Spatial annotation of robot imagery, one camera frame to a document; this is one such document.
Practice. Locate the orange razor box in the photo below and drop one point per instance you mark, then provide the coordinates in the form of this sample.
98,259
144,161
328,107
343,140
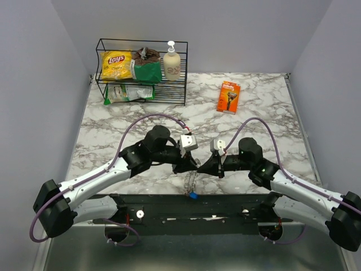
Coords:
228,97

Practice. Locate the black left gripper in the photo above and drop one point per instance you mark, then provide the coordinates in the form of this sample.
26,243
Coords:
184,164

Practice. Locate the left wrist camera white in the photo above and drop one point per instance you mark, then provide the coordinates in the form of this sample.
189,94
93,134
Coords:
187,143

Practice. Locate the cream soap pump bottle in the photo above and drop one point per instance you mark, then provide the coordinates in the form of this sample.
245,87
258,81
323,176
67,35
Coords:
172,63

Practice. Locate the silver disc keyring holder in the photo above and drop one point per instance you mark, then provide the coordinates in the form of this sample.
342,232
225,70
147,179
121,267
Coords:
190,182

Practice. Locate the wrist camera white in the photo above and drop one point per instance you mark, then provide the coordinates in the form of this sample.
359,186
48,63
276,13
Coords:
187,143
218,146

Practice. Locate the black wire shelf rack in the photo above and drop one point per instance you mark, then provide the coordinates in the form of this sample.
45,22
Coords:
168,92

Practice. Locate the yellow Lays chips bag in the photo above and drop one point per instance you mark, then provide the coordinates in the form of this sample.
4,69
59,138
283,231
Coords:
116,65

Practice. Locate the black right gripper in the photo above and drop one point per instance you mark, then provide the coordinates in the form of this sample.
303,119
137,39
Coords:
214,166

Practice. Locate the blue key tag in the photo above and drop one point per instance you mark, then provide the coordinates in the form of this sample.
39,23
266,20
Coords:
193,195

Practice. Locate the green brown snack bag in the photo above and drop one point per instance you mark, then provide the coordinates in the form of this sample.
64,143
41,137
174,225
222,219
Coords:
145,66

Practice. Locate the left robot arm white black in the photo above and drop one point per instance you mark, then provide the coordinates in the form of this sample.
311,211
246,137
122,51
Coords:
58,206

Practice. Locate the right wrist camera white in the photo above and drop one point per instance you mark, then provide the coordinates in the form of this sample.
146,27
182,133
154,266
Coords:
218,146

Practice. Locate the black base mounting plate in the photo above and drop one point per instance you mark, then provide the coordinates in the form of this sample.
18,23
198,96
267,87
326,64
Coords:
207,214

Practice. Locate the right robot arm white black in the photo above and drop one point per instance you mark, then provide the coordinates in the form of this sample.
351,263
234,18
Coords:
335,214

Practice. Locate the green white snack bag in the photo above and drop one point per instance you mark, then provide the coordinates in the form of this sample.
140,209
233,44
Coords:
128,93

